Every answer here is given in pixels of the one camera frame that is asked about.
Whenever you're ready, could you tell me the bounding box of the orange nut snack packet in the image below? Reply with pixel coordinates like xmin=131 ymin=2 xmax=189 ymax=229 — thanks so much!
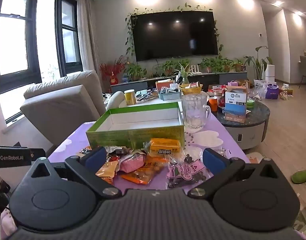
xmin=121 ymin=155 xmax=168 ymax=186

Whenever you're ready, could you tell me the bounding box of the row of potted green plants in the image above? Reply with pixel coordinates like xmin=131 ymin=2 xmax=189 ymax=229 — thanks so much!
xmin=127 ymin=58 xmax=246 ymax=80

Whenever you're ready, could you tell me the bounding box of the tall leafy floor plant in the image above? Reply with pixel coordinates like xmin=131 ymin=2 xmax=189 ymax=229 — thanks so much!
xmin=244 ymin=46 xmax=273 ymax=82

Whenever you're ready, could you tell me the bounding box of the dark round side table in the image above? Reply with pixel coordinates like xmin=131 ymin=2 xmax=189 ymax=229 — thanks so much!
xmin=214 ymin=97 xmax=271 ymax=150

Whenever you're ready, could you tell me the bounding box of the white cushion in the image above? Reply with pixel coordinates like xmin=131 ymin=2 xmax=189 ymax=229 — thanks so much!
xmin=106 ymin=91 xmax=125 ymax=111

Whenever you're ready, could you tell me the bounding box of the orange cup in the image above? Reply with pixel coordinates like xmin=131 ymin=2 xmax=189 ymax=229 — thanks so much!
xmin=208 ymin=97 xmax=219 ymax=112

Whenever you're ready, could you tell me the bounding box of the green cardboard box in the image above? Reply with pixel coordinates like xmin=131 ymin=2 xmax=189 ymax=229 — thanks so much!
xmin=86 ymin=102 xmax=185 ymax=149

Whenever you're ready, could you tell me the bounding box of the wall television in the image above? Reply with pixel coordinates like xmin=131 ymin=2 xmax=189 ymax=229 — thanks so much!
xmin=130 ymin=11 xmax=218 ymax=62

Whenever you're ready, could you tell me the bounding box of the purple floral tablecloth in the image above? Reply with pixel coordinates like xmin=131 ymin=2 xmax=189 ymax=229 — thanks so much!
xmin=47 ymin=110 xmax=251 ymax=191

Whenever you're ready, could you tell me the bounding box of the green slipper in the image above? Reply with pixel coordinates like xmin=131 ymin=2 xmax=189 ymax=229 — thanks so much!
xmin=291 ymin=170 xmax=306 ymax=184

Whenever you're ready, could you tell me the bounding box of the spider plant in vase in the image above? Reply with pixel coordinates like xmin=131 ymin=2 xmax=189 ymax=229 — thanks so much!
xmin=174 ymin=64 xmax=193 ymax=84

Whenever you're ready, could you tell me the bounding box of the orange storage box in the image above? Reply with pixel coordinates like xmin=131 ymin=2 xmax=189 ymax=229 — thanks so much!
xmin=155 ymin=80 xmax=174 ymax=90

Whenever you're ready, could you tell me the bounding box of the grey television cabinet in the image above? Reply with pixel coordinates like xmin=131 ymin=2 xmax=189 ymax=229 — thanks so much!
xmin=110 ymin=71 xmax=248 ymax=93

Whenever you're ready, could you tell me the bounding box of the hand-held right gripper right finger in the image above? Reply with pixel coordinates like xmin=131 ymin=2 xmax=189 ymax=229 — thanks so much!
xmin=187 ymin=148 xmax=287 ymax=198

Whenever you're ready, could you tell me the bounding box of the pink snack packet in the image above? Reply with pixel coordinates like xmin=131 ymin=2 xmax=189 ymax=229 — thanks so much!
xmin=119 ymin=154 xmax=146 ymax=173

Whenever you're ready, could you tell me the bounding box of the purple shopping bag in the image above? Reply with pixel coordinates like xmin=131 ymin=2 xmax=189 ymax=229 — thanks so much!
xmin=266 ymin=84 xmax=279 ymax=99

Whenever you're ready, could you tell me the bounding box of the yellow cake snack packet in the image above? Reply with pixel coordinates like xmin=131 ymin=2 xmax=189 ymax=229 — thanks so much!
xmin=143 ymin=138 xmax=181 ymax=156

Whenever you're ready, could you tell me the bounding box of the yellow canister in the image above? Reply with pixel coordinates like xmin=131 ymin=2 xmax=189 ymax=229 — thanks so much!
xmin=124 ymin=89 xmax=137 ymax=105

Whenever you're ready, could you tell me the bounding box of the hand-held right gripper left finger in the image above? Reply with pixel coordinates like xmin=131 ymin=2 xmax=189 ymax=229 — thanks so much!
xmin=22 ymin=146 xmax=122 ymax=198

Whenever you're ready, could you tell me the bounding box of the small orange snack packet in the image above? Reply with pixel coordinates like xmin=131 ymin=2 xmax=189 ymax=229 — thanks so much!
xmin=95 ymin=160 xmax=120 ymax=185

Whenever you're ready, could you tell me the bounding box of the beige curtain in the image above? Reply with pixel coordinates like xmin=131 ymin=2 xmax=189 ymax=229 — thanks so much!
xmin=76 ymin=0 xmax=101 ymax=73

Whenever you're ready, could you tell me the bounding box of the wicker basket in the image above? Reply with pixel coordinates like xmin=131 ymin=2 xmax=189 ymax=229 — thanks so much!
xmin=180 ymin=84 xmax=203 ymax=95

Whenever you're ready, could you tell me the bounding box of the wide black framed window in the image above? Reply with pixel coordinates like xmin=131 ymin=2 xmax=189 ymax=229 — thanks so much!
xmin=0 ymin=0 xmax=42 ymax=130

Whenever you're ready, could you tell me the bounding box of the silver foil candy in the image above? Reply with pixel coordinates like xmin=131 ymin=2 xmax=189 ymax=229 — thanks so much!
xmin=104 ymin=146 xmax=130 ymax=157

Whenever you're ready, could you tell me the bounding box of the narrow black framed window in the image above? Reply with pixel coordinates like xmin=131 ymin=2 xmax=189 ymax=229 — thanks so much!
xmin=55 ymin=0 xmax=82 ymax=77

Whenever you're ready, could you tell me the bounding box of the clear glass mug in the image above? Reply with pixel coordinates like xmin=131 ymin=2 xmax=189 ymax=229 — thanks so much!
xmin=181 ymin=94 xmax=211 ymax=130

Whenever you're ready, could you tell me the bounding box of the pink label prune packet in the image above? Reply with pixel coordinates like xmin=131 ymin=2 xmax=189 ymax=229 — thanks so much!
xmin=167 ymin=154 xmax=211 ymax=188

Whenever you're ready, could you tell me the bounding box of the blue white carton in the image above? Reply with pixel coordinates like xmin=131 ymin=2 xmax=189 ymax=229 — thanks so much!
xmin=224 ymin=86 xmax=249 ymax=123

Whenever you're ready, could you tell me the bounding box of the beige sofa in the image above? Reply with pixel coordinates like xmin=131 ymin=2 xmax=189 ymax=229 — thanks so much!
xmin=20 ymin=70 xmax=106 ymax=147

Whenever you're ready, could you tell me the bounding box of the red flower arrangement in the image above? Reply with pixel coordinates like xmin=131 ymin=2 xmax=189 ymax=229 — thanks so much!
xmin=99 ymin=56 xmax=129 ymax=87

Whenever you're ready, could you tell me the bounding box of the blue organizer tray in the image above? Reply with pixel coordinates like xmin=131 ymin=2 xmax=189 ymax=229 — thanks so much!
xmin=158 ymin=89 xmax=181 ymax=101

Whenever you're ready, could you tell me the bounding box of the white air purifier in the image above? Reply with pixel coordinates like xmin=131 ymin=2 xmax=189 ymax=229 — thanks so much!
xmin=264 ymin=64 xmax=276 ymax=83

